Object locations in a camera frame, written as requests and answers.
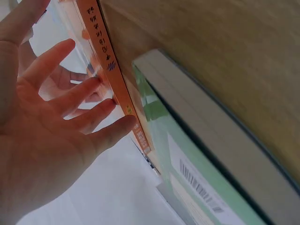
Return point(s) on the person's left hand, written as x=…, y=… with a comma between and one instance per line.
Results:
x=35, y=145

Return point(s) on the orange glossy book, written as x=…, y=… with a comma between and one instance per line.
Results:
x=110, y=58

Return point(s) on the green book with barcode label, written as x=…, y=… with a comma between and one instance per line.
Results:
x=187, y=145

